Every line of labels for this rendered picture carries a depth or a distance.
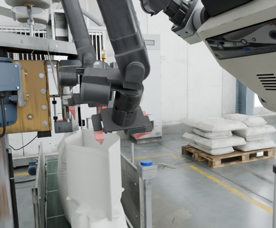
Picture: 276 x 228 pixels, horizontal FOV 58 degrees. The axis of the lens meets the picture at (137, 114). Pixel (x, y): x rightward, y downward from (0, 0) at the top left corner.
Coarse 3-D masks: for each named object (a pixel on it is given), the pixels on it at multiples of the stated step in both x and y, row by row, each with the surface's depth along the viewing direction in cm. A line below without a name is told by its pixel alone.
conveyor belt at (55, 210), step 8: (48, 160) 282; (56, 160) 281; (48, 168) 254; (56, 168) 254; (48, 176) 232; (56, 176) 231; (48, 184) 214; (56, 184) 213; (48, 192) 198; (56, 192) 197; (48, 200) 184; (56, 200) 183; (48, 208) 172; (56, 208) 172; (48, 216) 162; (56, 216) 161; (64, 216) 161; (48, 224) 152; (56, 224) 152; (64, 224) 152
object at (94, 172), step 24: (72, 144) 97; (96, 144) 104; (72, 168) 82; (96, 168) 76; (120, 168) 88; (72, 192) 84; (96, 192) 77; (120, 192) 87; (72, 216) 99; (96, 216) 76; (120, 216) 76
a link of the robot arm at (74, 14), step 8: (64, 0) 79; (72, 0) 79; (64, 8) 80; (72, 8) 80; (80, 8) 81; (72, 16) 80; (80, 16) 81; (72, 24) 81; (80, 24) 82; (72, 32) 82; (80, 32) 82; (80, 40) 82; (88, 40) 83; (80, 48) 83; (88, 48) 83; (80, 56) 83; (96, 56) 84
